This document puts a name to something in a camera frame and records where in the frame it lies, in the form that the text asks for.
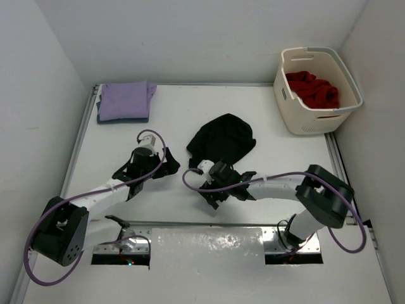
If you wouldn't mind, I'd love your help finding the black garment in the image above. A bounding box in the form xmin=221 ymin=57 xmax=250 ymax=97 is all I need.
xmin=186 ymin=113 xmax=256 ymax=168

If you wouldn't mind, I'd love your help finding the lavender garment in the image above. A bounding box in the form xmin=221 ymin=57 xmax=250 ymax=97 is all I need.
xmin=99 ymin=81 xmax=157 ymax=120

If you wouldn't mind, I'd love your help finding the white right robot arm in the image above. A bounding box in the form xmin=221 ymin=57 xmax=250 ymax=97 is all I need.
xmin=197 ymin=160 xmax=354 ymax=251

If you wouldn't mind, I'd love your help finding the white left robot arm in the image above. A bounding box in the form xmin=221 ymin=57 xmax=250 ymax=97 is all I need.
xmin=28 ymin=148 xmax=180 ymax=266

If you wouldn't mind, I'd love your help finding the white front cover panel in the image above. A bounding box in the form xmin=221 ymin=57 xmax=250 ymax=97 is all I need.
xmin=24 ymin=228 xmax=390 ymax=303

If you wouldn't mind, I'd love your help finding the red garment in basket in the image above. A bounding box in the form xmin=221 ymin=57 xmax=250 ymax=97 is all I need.
xmin=285 ymin=71 xmax=340 ymax=109

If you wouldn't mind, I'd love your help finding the cream perforated laundry basket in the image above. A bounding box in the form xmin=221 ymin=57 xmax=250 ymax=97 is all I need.
xmin=273 ymin=47 xmax=363 ymax=135

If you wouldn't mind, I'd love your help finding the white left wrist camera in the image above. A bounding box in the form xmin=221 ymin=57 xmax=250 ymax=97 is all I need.
xmin=139 ymin=134 xmax=156 ymax=154

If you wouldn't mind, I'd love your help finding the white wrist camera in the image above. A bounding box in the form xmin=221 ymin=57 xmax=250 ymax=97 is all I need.
xmin=197 ymin=160 xmax=214 ymax=184
xmin=139 ymin=134 xmax=156 ymax=154

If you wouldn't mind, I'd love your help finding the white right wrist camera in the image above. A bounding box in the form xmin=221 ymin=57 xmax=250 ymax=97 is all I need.
xmin=197 ymin=160 xmax=214 ymax=184

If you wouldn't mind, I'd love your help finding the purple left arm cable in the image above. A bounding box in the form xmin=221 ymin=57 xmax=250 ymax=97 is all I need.
xmin=23 ymin=129 xmax=167 ymax=286

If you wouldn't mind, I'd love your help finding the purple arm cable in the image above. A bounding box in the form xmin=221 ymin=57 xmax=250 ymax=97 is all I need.
xmin=182 ymin=167 xmax=368 ymax=254
xmin=23 ymin=129 xmax=167 ymax=286

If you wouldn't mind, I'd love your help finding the aluminium table edge rail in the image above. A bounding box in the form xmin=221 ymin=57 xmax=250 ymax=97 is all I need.
xmin=59 ymin=84 xmax=103 ymax=199

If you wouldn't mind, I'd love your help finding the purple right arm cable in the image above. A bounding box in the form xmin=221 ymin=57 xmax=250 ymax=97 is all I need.
xmin=182 ymin=167 xmax=368 ymax=254

